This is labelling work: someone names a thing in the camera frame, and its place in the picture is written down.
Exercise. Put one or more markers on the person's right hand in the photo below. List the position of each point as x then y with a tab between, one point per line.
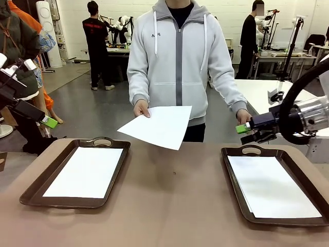
141	109

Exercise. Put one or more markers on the brown wooden board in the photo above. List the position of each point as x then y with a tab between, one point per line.
2	157

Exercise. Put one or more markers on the black camera tripod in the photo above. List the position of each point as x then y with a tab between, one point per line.
291	51

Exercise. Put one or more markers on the white fan base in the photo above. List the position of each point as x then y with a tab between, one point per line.
5	131

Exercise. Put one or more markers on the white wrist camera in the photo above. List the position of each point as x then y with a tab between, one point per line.
29	64
275	95

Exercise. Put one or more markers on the grey white zip hoodie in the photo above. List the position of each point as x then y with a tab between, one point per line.
164	64

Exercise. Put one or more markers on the person in black long sleeves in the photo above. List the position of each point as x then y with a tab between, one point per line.
249	41

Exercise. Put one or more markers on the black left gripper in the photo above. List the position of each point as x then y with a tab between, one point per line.
9	90

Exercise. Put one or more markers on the person's left forearm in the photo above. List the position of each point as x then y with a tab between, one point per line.
231	95

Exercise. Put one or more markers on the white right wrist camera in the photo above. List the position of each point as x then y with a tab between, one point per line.
275	95

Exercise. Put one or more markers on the white tower air conditioner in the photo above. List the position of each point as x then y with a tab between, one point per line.
50	38

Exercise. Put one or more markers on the black trousers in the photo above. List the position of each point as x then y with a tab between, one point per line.
195	132

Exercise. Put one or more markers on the brown plastic serving tray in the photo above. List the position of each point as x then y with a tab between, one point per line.
231	200
33	198

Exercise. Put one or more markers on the white black background robot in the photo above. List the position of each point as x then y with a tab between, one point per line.
123	25

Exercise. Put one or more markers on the black office chair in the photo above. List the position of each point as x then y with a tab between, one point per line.
315	41

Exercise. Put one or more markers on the person in black red-print shirt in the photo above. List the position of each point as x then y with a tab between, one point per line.
96	38

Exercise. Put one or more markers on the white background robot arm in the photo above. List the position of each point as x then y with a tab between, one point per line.
262	31

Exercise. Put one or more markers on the grey metal workbench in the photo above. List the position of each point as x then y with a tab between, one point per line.
118	50

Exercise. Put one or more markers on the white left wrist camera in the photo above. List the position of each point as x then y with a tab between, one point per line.
29	64

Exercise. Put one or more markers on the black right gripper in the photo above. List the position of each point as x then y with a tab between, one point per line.
275	115

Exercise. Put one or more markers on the person's left hand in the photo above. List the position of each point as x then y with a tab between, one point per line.
242	117

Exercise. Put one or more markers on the person's right forearm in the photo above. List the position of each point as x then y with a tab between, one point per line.
137	90

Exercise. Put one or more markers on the blue patterned cloth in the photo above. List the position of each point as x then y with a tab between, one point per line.
46	41

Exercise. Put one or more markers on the white side table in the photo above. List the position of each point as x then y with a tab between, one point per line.
257	90

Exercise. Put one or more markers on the bystander in dark olive jacket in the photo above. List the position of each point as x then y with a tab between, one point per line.
18	33

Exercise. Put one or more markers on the long white workbench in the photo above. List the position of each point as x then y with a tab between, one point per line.
282	56

